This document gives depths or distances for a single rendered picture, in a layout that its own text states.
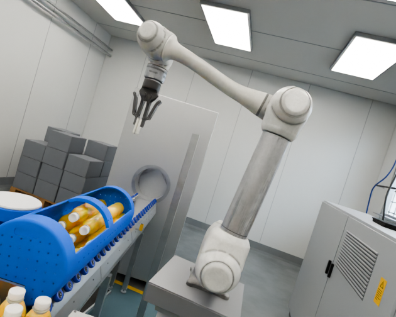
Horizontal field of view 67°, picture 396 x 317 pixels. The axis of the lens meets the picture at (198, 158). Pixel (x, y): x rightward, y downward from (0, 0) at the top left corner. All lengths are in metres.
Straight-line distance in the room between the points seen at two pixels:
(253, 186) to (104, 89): 6.29
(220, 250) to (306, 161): 5.16
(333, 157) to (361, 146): 0.52
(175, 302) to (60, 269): 0.42
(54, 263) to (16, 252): 0.13
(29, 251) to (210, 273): 0.58
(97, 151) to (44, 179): 0.87
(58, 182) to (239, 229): 4.17
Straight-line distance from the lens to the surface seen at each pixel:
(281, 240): 6.23
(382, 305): 2.01
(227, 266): 1.01
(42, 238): 1.09
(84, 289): 1.48
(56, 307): 1.27
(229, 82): 1.23
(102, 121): 7.02
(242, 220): 1.05
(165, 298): 1.22
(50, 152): 5.08
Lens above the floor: 1.61
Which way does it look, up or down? 2 degrees down
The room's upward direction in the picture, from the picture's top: 17 degrees clockwise
